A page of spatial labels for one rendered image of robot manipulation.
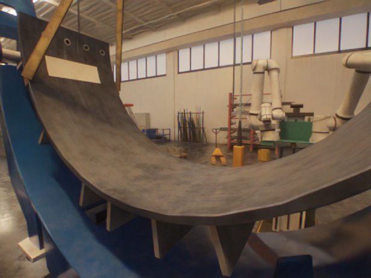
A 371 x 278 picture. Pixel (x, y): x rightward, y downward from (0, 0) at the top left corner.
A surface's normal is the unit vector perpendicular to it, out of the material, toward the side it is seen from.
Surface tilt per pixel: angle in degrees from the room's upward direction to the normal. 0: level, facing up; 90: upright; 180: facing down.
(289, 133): 90
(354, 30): 90
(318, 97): 90
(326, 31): 90
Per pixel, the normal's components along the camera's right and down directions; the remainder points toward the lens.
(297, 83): -0.53, 0.10
